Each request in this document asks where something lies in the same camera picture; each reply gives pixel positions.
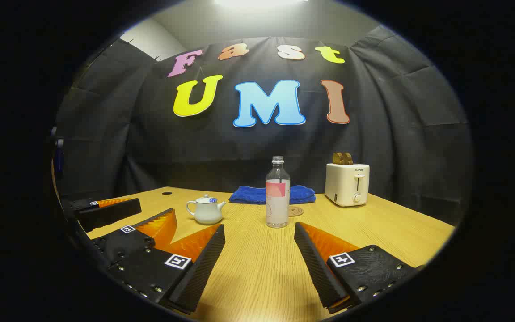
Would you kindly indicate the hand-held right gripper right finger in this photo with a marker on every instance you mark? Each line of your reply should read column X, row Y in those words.
column 315, row 264

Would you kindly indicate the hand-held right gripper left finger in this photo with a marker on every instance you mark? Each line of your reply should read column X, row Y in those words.
column 197, row 268

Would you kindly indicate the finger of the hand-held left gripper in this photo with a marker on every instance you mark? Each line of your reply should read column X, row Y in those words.
column 123, row 243
column 110, row 213

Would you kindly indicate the white teacup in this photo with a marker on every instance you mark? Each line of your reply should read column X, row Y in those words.
column 207, row 214

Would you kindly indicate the round brown coaster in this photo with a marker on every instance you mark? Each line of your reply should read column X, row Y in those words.
column 296, row 211

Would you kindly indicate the clear water bottle pink label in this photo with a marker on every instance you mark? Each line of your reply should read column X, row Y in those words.
column 277, row 201

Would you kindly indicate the cream toaster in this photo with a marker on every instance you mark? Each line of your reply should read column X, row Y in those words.
column 344, row 185

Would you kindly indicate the blue towel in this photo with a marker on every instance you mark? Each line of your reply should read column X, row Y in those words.
column 251, row 195

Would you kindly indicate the brown bread slice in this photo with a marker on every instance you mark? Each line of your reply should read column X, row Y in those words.
column 348, row 158
column 337, row 158

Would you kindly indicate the black backdrop cloth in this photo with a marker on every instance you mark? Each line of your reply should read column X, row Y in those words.
column 239, row 147

